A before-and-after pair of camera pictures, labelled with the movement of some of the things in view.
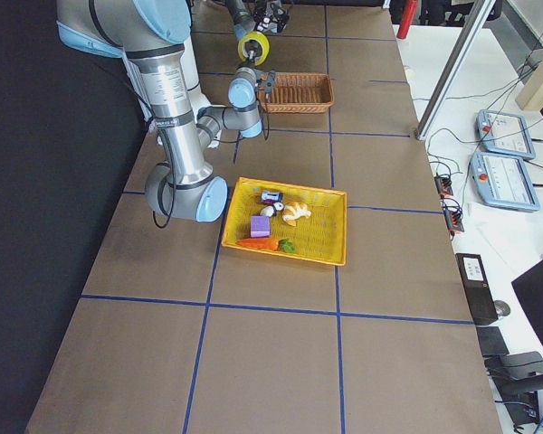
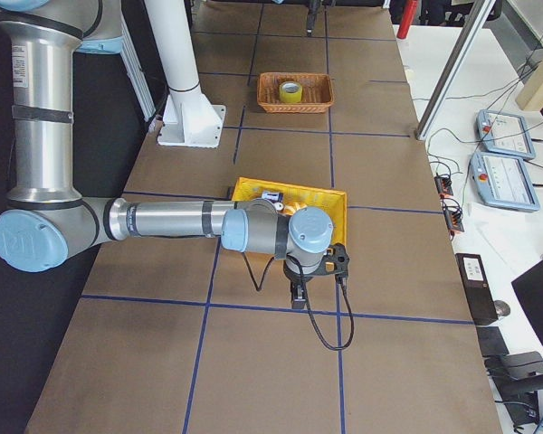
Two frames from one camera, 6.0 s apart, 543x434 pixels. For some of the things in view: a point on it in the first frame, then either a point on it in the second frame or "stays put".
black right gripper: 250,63 -> 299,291
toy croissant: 294,211 stays put
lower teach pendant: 502,182 stays put
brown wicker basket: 299,93 stays put
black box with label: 478,288 stays put
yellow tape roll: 254,35 -> 290,91
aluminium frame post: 476,19 stays put
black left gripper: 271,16 -> 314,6
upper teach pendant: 505,134 stays put
